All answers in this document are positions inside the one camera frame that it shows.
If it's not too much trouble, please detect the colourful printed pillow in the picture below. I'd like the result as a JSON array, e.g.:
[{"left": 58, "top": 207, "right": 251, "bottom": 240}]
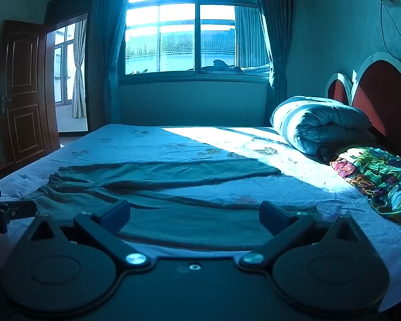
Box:
[{"left": 330, "top": 144, "right": 401, "bottom": 224}]

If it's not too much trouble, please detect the grey-green towel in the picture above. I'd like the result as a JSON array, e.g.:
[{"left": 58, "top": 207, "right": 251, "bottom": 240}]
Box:
[{"left": 22, "top": 159, "right": 283, "bottom": 252}]

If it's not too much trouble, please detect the sheer window curtain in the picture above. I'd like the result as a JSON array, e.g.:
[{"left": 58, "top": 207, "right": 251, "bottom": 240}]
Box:
[{"left": 234, "top": 0, "right": 271, "bottom": 69}]

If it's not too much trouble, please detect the large bedroom window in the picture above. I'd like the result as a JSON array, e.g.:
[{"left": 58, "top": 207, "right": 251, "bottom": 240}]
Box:
[{"left": 118, "top": 0, "right": 272, "bottom": 85}]

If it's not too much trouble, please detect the brown wooden door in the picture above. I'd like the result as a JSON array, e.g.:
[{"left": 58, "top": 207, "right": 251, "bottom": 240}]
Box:
[{"left": 0, "top": 20, "right": 61, "bottom": 165}]

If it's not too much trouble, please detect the white balcony curtain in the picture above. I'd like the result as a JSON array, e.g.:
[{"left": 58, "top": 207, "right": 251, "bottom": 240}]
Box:
[{"left": 71, "top": 20, "right": 88, "bottom": 120}]

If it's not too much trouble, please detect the red and white headboard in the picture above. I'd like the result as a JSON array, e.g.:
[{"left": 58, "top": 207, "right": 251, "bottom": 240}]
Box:
[{"left": 326, "top": 52, "right": 401, "bottom": 163}]

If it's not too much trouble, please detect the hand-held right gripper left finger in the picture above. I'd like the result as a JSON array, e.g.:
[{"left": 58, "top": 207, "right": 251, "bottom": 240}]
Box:
[{"left": 28, "top": 200, "right": 153, "bottom": 270}]

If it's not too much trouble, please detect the balcony window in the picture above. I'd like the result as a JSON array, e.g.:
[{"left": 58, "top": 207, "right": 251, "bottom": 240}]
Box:
[{"left": 53, "top": 23, "right": 76, "bottom": 105}]

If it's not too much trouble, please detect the bed with floral sheet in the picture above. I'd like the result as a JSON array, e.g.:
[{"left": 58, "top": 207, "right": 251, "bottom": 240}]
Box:
[{"left": 0, "top": 124, "right": 401, "bottom": 312}]

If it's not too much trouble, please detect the dark object on windowsill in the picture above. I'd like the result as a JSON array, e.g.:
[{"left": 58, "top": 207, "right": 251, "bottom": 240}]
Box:
[{"left": 213, "top": 59, "right": 242, "bottom": 72}]

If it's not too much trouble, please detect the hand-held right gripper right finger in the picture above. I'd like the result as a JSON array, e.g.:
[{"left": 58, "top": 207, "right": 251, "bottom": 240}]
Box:
[{"left": 237, "top": 201, "right": 366, "bottom": 270}]

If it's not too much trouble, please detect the dark blue curtain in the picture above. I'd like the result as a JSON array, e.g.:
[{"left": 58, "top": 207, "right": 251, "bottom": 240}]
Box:
[
  {"left": 252, "top": 0, "right": 297, "bottom": 108},
  {"left": 92, "top": 0, "right": 135, "bottom": 125}
]

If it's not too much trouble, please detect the folded white duvet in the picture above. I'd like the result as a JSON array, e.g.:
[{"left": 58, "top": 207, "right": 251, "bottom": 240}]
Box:
[{"left": 270, "top": 95, "right": 377, "bottom": 156}]

